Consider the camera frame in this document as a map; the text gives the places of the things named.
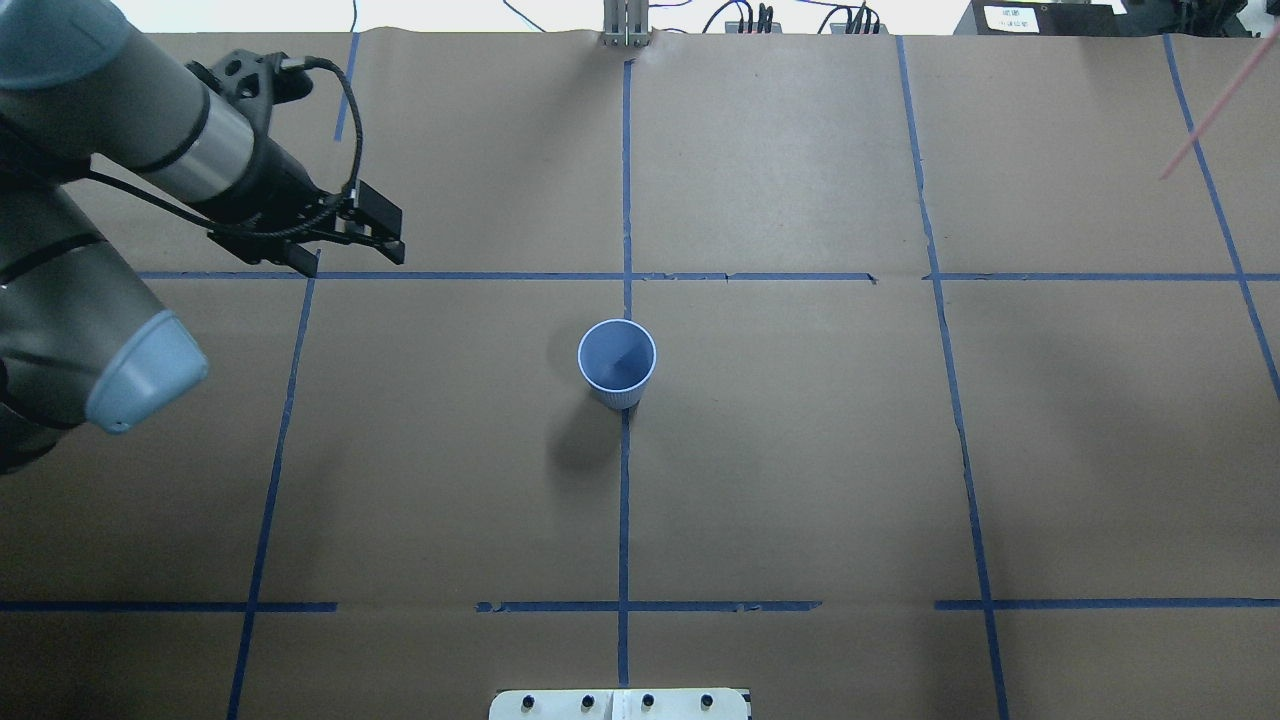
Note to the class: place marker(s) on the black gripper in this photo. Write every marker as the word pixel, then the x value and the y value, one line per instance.
pixel 272 178

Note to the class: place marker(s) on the light blue ribbed cup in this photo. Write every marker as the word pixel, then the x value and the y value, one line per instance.
pixel 617 358

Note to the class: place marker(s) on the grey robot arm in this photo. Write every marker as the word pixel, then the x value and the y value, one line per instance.
pixel 88 98

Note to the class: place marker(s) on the black power strip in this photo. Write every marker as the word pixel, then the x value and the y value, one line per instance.
pixel 800 18

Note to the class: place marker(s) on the black labelled box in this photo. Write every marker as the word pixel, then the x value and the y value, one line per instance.
pixel 1038 18

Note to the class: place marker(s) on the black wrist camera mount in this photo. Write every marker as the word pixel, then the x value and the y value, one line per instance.
pixel 260 80

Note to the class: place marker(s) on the aluminium frame post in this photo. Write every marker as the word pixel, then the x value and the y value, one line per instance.
pixel 626 23

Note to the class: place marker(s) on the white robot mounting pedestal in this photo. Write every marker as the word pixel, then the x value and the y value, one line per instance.
pixel 623 703

